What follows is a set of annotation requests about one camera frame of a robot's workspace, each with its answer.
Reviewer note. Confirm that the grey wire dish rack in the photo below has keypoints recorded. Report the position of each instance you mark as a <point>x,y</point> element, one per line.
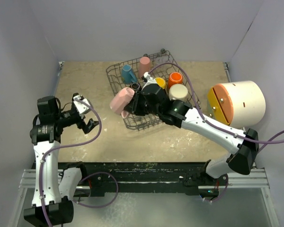
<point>113,72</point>

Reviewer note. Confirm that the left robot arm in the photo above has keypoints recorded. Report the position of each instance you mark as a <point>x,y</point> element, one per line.
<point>43,160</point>

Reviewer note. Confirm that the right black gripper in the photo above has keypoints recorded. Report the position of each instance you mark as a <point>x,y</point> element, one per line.
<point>133,106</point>

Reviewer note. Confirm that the orange and yellow lid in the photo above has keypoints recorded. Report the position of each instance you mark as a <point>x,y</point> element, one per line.
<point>220,104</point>

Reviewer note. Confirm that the white cylinder container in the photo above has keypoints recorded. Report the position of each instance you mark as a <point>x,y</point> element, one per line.
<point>248,101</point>

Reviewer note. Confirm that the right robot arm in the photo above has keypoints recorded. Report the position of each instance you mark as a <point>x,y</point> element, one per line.
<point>241,146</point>

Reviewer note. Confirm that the clear glass cup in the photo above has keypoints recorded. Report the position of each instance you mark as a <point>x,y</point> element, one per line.
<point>160,60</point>

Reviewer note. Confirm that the yellow mug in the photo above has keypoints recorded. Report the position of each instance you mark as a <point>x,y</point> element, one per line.
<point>161,82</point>

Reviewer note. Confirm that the aluminium frame rail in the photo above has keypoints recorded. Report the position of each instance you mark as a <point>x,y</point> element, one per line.
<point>256,179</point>

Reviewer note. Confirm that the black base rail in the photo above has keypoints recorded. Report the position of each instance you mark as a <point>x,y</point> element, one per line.
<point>103,177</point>

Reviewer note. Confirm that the black mug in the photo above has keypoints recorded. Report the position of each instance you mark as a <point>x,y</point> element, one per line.
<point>135,86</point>

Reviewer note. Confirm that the pink mug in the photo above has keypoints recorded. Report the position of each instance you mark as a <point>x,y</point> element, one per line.
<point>121,100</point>

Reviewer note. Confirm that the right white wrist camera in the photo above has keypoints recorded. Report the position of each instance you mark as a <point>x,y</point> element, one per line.
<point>148,79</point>

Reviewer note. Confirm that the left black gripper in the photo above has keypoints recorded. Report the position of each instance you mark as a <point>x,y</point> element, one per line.
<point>87,127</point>

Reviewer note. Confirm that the pink tumbler cup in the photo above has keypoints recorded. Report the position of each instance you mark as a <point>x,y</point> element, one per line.
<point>144,66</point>

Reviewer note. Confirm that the white cat mug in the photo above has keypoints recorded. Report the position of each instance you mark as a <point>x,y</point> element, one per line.
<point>178,92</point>

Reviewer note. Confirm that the blue mug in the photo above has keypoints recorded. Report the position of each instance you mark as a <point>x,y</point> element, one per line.
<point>128,74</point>

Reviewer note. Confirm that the orange mug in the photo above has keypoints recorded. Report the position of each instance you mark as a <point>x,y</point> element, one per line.
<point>174,78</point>

